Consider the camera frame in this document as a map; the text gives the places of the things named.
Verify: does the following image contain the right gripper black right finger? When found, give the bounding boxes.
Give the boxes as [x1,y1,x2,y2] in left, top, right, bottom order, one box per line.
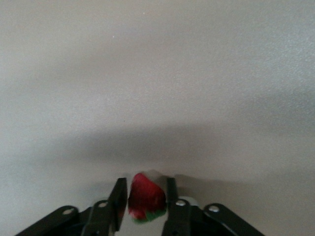
[161,177,266,236]

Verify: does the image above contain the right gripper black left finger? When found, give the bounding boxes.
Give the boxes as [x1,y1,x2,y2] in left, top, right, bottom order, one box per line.
[14,177,128,236]

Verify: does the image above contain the red strawberry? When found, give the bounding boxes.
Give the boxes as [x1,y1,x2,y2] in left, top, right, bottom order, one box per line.
[127,173,168,224]

